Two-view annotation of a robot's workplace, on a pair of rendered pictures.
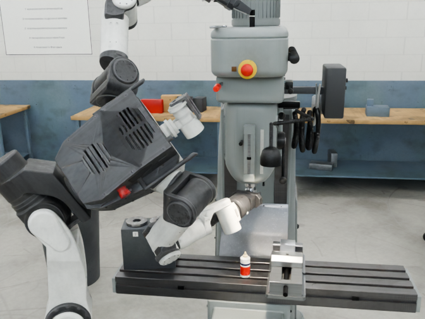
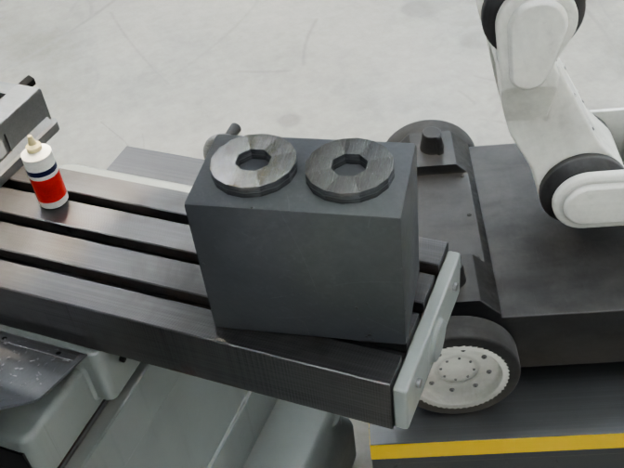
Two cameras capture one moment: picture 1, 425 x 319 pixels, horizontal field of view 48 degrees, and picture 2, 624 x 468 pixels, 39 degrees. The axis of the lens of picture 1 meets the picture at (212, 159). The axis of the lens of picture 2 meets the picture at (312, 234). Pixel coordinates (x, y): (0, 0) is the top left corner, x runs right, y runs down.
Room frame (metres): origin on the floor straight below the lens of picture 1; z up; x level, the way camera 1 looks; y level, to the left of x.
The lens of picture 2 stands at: (2.55, 0.51, 1.65)
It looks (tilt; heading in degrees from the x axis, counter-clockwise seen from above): 42 degrees down; 199
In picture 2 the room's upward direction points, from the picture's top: 8 degrees counter-clockwise
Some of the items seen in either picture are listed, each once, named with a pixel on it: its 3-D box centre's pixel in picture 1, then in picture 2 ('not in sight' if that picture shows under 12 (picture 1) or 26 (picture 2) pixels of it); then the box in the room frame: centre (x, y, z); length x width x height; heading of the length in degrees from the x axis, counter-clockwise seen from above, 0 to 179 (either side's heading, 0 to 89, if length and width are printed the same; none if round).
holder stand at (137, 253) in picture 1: (149, 241); (310, 234); (1.87, 0.28, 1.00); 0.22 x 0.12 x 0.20; 92
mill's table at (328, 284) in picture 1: (260, 279); (6, 235); (1.79, -0.20, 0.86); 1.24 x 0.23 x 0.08; 82
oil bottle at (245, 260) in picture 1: (245, 263); (42, 168); (1.75, -0.13, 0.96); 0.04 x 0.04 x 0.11
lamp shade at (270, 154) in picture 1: (271, 155); not in sight; (1.56, -0.20, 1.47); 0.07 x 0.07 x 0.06
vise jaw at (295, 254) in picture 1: (287, 259); not in sight; (1.72, -0.29, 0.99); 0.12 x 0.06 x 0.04; 80
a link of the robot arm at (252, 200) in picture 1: (241, 203); not in sight; (1.71, -0.11, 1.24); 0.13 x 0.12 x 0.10; 63
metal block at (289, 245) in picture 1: (287, 249); not in sight; (1.77, -0.30, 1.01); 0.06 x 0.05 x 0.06; 80
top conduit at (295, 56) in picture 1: (291, 54); not in sight; (1.81, -0.30, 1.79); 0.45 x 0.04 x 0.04; 172
